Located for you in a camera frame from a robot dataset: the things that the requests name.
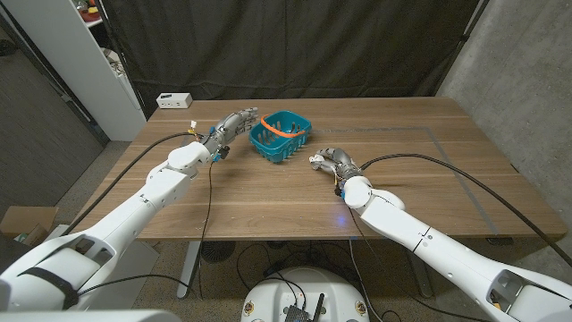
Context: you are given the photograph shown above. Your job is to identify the black round fan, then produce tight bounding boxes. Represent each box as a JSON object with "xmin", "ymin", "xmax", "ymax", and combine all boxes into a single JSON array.
[{"xmin": 199, "ymin": 240, "xmax": 237, "ymax": 263}]

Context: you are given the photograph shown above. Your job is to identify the teal basket with orange handle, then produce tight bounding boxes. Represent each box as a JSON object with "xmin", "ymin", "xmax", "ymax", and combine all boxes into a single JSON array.
[{"xmin": 248, "ymin": 109, "xmax": 313, "ymax": 164}]

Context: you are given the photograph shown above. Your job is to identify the grey table leg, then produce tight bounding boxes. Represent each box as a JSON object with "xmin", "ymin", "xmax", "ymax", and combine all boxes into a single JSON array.
[
  {"xmin": 176, "ymin": 240, "xmax": 202, "ymax": 300},
  {"xmin": 408, "ymin": 257, "xmax": 433, "ymax": 300}
]

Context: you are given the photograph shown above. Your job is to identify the black antenna module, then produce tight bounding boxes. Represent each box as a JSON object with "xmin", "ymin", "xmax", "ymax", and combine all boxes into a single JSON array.
[{"xmin": 283, "ymin": 292, "xmax": 326, "ymax": 322}]

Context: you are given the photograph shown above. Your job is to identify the white robot torso base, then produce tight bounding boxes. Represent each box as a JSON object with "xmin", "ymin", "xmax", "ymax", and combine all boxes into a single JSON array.
[{"xmin": 240, "ymin": 267, "xmax": 371, "ymax": 322}]

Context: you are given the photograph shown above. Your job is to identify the cardboard box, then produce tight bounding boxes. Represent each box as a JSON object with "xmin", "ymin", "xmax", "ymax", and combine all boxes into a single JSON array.
[{"xmin": 0, "ymin": 205, "xmax": 60, "ymax": 247}]

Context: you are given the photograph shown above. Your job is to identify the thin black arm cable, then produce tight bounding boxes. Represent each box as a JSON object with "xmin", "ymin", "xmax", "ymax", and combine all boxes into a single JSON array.
[
  {"xmin": 346, "ymin": 208, "xmax": 492, "ymax": 322},
  {"xmin": 78, "ymin": 163, "xmax": 214, "ymax": 300}
]

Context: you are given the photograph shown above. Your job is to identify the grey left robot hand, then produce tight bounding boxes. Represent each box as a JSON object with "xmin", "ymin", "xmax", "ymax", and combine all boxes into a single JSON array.
[{"xmin": 198, "ymin": 106, "xmax": 260, "ymax": 163}]

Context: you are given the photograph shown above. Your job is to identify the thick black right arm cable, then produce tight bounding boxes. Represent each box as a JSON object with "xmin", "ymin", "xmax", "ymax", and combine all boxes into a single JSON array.
[{"xmin": 359, "ymin": 153, "xmax": 572, "ymax": 268}]

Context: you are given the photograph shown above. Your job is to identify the white cabinet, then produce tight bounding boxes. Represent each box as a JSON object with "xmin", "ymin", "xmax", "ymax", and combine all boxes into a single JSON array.
[{"xmin": 0, "ymin": 0, "xmax": 147, "ymax": 142}]

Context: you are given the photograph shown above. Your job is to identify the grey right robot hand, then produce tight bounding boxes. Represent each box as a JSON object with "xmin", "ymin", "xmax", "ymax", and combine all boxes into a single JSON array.
[{"xmin": 308, "ymin": 147, "xmax": 364, "ymax": 182}]

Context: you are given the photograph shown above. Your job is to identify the white power strip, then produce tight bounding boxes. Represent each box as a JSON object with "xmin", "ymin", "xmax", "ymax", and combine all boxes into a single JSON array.
[{"xmin": 156, "ymin": 92, "xmax": 194, "ymax": 110}]

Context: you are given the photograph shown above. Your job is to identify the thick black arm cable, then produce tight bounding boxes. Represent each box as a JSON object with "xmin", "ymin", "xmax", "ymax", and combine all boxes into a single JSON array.
[
  {"xmin": 62, "ymin": 131, "xmax": 205, "ymax": 236},
  {"xmin": 359, "ymin": 153, "xmax": 572, "ymax": 268}
]

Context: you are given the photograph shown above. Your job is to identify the grey floor cable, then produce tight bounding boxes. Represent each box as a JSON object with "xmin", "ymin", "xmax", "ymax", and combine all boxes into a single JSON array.
[{"xmin": 348, "ymin": 238, "xmax": 385, "ymax": 322}]

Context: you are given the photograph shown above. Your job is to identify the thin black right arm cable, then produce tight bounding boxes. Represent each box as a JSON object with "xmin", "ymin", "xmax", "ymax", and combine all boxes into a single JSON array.
[{"xmin": 346, "ymin": 208, "xmax": 492, "ymax": 322}]

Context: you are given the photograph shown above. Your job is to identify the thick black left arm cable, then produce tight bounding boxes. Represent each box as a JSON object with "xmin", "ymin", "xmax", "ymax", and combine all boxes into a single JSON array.
[{"xmin": 62, "ymin": 131, "xmax": 205, "ymax": 236}]

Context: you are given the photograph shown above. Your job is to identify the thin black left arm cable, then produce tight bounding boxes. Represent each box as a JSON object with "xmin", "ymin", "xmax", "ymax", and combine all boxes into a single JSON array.
[{"xmin": 78, "ymin": 163, "xmax": 214, "ymax": 300}]

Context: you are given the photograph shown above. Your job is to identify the black curtain backdrop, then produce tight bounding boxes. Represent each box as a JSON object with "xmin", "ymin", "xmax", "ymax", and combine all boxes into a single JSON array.
[{"xmin": 96, "ymin": 0, "xmax": 482, "ymax": 120}]

